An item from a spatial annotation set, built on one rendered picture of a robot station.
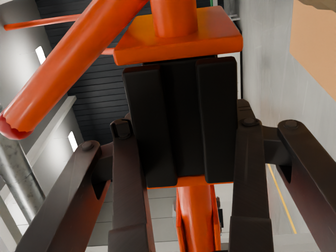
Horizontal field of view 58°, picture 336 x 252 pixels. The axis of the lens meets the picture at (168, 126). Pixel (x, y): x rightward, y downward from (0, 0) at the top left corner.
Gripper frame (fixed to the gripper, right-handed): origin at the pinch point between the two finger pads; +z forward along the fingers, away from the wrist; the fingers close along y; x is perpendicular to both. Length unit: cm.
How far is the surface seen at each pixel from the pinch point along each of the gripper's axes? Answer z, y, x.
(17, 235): 184, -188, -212
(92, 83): 1061, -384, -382
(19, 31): 889, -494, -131
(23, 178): 451, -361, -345
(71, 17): 816, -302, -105
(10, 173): 442, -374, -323
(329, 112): 235, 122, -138
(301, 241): 179, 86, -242
